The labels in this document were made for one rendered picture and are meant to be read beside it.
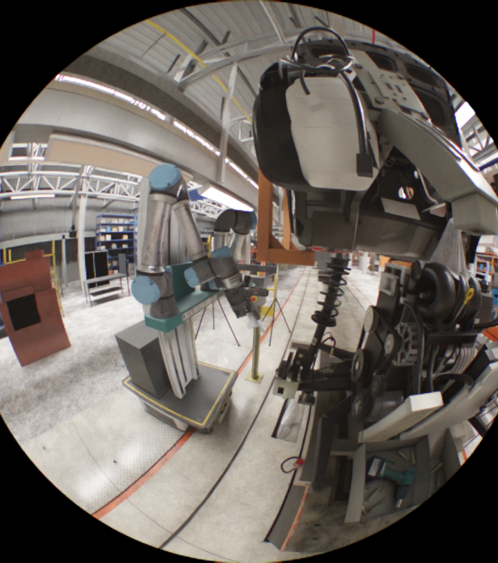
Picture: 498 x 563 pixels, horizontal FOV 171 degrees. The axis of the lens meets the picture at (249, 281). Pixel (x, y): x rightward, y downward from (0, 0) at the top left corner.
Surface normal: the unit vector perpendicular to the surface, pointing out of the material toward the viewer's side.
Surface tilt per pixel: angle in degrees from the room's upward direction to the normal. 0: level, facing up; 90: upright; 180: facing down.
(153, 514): 0
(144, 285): 97
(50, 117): 90
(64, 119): 90
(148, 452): 0
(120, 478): 0
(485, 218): 90
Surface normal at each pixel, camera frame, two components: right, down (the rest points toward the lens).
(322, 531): 0.03, -0.98
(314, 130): -0.43, 0.18
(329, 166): -0.36, 0.59
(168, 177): 0.16, 0.07
